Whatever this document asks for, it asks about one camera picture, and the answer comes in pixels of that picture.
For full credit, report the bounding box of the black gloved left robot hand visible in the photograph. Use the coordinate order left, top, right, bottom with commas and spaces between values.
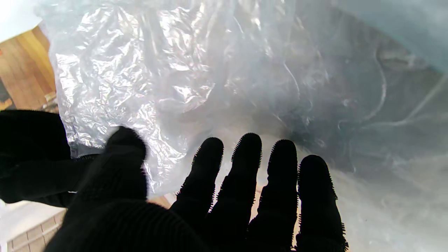
44, 126, 349, 252

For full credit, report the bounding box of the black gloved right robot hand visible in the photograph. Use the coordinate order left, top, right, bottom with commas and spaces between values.
0, 110, 100, 208

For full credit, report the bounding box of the clear bubble film sheet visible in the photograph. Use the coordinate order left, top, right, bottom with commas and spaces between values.
35, 0, 448, 252

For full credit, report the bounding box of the printed kitchen backdrop banner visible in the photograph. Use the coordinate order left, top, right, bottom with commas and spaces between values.
0, 0, 67, 252

